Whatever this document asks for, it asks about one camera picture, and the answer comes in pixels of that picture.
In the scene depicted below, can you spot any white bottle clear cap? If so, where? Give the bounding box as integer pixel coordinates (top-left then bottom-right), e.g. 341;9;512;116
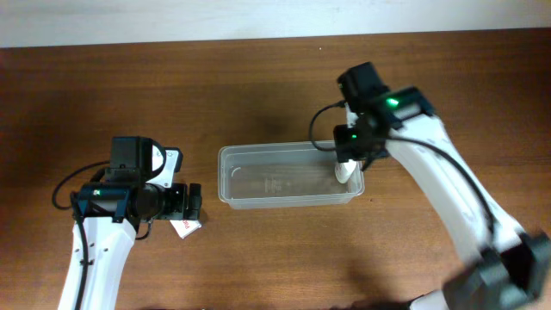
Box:
335;160;357;183

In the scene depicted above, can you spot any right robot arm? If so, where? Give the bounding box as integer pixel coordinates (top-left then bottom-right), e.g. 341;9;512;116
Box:
333;63;550;309

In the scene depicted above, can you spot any white Panadol medicine box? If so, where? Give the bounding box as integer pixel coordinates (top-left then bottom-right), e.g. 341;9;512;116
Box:
170;220;202;239

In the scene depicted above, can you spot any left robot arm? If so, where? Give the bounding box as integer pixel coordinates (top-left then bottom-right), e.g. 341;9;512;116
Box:
59;136;202;309

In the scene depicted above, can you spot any clear plastic container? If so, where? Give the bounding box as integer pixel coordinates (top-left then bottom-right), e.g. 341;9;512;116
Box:
218;141;365;210

